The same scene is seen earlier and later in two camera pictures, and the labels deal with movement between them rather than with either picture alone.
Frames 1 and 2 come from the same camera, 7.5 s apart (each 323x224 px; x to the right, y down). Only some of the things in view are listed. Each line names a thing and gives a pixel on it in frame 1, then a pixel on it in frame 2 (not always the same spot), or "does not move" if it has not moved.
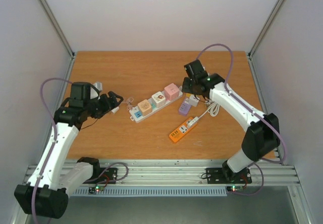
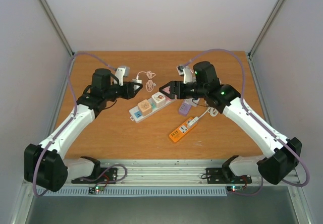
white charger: [194, 120] does not move
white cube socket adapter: [159, 99] does not move
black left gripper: [108, 106] → [129, 93]
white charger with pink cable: [128, 101] → [150, 85]
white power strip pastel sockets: [137, 116] does not move
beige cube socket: [144, 107] does not move
